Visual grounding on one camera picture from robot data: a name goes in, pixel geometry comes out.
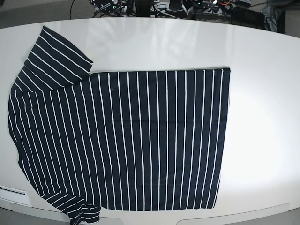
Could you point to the navy white striped T-shirt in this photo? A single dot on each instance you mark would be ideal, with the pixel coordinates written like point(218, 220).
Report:
point(134, 141)

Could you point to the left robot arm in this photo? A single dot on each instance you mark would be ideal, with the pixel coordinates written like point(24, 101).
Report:
point(211, 6)

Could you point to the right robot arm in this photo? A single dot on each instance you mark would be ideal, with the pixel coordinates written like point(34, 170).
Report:
point(107, 6)

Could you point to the black box on floor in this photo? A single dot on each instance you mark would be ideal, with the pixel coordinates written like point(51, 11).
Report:
point(247, 18)

